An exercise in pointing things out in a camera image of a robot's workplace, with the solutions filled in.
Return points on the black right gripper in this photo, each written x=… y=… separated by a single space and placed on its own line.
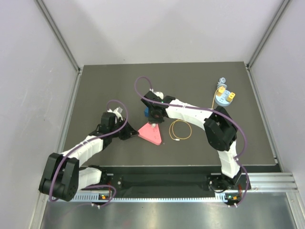
x=151 y=119

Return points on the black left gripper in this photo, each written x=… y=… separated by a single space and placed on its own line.
x=129 y=131

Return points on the blue cube power socket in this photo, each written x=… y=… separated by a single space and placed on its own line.
x=146 y=112

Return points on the pink triangular power strip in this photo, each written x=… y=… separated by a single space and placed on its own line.
x=150 y=134

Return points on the yellow plug adapter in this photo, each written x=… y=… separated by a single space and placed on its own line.
x=230 y=97

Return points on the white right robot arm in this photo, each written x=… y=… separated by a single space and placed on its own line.
x=220 y=130

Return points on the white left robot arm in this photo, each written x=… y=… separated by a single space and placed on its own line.
x=63 y=177

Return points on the round light blue power strip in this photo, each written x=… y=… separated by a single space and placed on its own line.
x=221 y=93

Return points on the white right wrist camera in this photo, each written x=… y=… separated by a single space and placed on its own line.
x=159 y=94

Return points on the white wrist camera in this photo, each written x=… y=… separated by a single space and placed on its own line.
x=159 y=94
x=118 y=112

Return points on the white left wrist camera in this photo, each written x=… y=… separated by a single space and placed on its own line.
x=118 y=112

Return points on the grey slotted cable duct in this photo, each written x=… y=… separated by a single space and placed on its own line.
x=103 y=197

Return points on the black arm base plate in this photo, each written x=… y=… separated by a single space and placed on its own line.
x=206 y=182

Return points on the left aluminium frame post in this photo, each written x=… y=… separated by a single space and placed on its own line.
x=58 y=35

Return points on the aluminium frame post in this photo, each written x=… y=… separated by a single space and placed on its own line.
x=268 y=32
x=58 y=35

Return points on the right aluminium frame post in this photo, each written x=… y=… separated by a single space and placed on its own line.
x=268 y=32

